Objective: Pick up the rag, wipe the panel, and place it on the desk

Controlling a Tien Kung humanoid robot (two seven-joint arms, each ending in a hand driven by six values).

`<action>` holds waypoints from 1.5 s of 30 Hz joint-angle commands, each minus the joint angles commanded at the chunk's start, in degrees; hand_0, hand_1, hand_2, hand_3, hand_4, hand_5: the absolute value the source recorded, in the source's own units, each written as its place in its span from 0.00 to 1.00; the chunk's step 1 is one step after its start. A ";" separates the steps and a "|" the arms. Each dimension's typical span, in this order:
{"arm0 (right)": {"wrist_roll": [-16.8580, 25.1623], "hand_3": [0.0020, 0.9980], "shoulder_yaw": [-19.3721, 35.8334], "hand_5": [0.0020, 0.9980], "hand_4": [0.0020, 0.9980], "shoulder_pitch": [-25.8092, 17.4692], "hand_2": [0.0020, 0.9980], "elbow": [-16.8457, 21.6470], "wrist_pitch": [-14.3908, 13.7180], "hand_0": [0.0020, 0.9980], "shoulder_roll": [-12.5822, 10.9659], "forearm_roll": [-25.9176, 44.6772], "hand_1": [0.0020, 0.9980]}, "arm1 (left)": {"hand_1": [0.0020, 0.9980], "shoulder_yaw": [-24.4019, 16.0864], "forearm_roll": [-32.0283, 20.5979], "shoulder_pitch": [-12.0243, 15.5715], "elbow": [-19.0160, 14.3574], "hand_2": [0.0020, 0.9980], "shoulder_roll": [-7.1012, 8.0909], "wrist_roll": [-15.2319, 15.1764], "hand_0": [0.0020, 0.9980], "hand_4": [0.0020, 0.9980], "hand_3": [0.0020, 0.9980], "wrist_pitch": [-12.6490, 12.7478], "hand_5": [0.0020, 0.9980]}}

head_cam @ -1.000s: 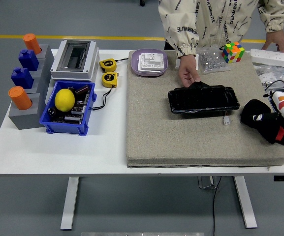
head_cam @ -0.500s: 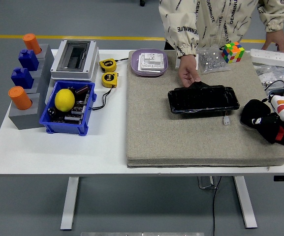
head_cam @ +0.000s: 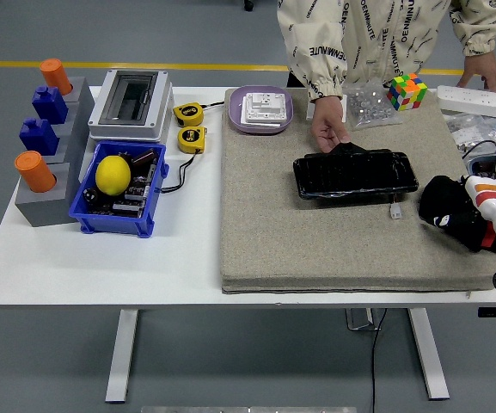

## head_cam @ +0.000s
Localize person's left hand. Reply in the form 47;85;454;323
456;52;496;94

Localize person's right hand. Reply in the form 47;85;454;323
309;95;352;155

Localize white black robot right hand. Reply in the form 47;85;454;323
432;174;496;228

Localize black rag with red tag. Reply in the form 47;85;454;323
418;175;496;254

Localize glossy black panel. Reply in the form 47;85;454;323
292;141;419;202

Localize white power strip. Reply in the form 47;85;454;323
436;84;496;122

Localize light blue plate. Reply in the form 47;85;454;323
464;157;496;178

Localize clear bag of metal parts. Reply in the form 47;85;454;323
342;81;404;132

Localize clear plastic bag of parts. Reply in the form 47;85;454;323
443;109;496;151

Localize colourful puzzle cube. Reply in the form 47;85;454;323
386;72;429;112

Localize purple tray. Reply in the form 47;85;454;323
228;84;295;135

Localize person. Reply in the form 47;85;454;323
276;0;496;102

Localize grey-brown mat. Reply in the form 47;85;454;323
220;87;496;295

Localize yellow tape measure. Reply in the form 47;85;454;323
172;100;225;127
160;126;209;194

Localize white table leg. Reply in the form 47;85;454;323
104;308;140;404
407;307;451;401

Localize dark brown capacitor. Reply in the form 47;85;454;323
131;148;157;167

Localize dark circuit boards in bin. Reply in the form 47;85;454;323
82;158;161;219

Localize yellow lemon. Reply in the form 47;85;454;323
95;155;132;196

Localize grey electrical box clear window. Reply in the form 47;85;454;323
87;69;175;144

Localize blue plastic bin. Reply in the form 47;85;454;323
68;140;170;238

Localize orange cylinder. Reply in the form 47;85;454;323
40;58;74;96
14;150;58;194

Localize blue notched block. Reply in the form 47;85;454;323
31;85;70;125
19;117;60;157

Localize grey stepped block holder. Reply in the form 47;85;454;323
14;76;97;228

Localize thin black cable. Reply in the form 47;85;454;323
462;139;496;173

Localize white wall socket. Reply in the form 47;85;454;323
240;92;288;128

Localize metal bracket under table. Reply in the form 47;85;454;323
344;307;382;332

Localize black cable under table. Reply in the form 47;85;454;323
370;307;389;413

